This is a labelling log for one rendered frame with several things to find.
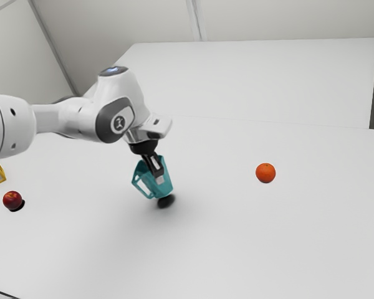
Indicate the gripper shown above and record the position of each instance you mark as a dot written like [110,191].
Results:
[142,148]

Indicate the red apple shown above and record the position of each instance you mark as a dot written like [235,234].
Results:
[12,200]

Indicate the teal faceted mug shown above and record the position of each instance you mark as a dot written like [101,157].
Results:
[157,185]

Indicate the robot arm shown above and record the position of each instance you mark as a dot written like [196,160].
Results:
[68,115]

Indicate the orange fruit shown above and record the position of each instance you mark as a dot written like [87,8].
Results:
[265,172]

